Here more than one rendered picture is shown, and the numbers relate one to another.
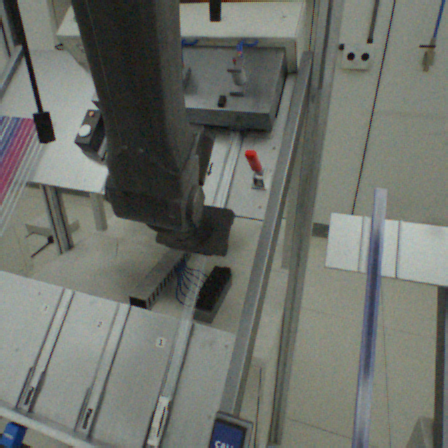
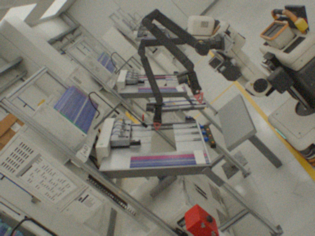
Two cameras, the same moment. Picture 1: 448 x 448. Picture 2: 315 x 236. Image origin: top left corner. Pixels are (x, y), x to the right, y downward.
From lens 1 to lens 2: 2.53 m
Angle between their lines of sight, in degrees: 85
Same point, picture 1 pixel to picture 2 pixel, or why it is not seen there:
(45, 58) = (104, 164)
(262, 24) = (110, 121)
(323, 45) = not seen: hidden behind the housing
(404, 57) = (30, 207)
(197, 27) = (109, 127)
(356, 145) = not seen: outside the picture
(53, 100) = (122, 158)
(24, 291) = (179, 146)
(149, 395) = (188, 129)
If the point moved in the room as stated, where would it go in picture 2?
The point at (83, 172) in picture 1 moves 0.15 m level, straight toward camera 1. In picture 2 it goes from (146, 146) to (156, 130)
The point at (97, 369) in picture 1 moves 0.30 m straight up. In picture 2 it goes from (188, 134) to (160, 108)
